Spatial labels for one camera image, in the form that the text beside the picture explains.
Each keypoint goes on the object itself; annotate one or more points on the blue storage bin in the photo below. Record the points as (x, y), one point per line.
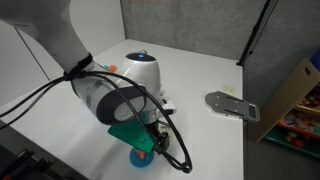
(317, 60)

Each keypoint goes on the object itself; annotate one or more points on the blue toy utensil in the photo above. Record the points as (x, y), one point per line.
(105, 67)

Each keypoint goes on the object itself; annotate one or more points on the black equipment frame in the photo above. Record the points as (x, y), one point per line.
(20, 166)

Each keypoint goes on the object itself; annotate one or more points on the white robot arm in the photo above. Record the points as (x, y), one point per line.
(140, 73)

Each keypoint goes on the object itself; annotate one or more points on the pale yellow sticker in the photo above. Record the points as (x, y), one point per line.
(228, 89)

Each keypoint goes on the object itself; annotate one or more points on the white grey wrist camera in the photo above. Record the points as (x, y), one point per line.
(168, 106)

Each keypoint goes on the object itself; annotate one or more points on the orange toy plate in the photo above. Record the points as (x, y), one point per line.
(112, 68)

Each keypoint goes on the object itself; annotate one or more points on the grey metal mounting plate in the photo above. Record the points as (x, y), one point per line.
(220, 103)

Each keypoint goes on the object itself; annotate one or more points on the black tripod pole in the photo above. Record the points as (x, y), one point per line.
(255, 33)

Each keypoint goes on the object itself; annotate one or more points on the wooden toy storage shelf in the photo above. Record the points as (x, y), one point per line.
(283, 100)

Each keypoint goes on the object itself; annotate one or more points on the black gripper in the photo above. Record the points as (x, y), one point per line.
(159, 135)

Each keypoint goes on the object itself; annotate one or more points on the blue toy saucer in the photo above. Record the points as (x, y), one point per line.
(141, 163)

